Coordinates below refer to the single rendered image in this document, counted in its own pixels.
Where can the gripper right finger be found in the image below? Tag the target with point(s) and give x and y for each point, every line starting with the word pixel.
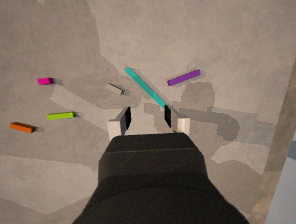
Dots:
pixel 176 121

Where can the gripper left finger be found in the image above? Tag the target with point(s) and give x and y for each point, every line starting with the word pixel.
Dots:
pixel 120 124

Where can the turquoise rod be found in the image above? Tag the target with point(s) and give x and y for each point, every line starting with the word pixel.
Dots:
pixel 145 87

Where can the grey rod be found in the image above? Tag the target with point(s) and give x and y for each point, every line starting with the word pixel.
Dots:
pixel 114 89

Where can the lime green rod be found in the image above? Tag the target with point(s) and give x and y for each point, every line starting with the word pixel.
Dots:
pixel 61 115

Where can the orange rod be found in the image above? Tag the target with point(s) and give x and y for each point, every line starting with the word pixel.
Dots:
pixel 22 127

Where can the magenta rod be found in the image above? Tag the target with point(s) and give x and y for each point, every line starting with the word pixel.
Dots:
pixel 44 81

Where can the purple rod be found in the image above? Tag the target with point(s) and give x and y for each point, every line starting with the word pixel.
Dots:
pixel 184 77

